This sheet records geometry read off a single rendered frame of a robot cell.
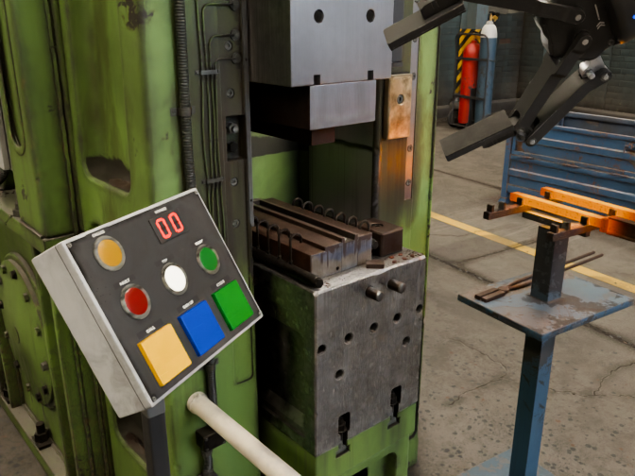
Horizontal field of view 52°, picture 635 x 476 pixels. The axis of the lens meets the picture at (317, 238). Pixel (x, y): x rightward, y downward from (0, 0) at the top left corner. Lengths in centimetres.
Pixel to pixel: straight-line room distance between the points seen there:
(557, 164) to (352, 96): 389
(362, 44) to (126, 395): 90
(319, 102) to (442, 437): 154
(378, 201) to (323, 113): 46
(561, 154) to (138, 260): 446
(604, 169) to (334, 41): 384
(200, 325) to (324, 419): 62
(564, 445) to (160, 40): 202
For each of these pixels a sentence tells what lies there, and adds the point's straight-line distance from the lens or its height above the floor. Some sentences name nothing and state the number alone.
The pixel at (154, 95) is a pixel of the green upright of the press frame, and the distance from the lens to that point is 138.
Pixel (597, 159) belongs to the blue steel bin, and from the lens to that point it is 514.
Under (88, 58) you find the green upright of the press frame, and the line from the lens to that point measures 172.
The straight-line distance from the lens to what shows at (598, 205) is 194.
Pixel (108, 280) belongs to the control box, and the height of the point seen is 113.
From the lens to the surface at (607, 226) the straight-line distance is 179.
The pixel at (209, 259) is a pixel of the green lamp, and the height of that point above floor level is 109.
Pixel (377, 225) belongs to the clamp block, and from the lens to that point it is 174.
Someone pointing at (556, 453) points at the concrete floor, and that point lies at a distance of 263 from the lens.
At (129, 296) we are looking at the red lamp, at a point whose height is 110.
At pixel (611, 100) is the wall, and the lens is 1005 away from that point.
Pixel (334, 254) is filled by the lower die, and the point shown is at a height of 96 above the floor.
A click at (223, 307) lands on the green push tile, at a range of 118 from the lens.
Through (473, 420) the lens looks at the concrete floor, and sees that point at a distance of 271.
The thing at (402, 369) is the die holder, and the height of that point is 60.
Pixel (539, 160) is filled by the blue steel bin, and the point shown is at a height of 41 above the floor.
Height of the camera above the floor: 152
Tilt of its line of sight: 19 degrees down
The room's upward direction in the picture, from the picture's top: straight up
